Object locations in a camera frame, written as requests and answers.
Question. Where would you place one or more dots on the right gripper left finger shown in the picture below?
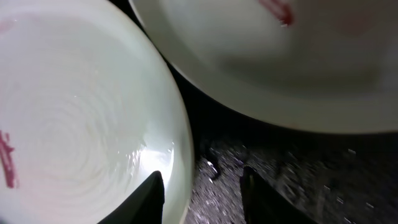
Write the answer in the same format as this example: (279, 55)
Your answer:
(143, 206)

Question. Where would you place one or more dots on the mint green plate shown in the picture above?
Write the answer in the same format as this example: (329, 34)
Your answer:
(89, 110)
(326, 66)

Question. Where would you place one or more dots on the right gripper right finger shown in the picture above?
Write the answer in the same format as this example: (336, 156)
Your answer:
(262, 204)

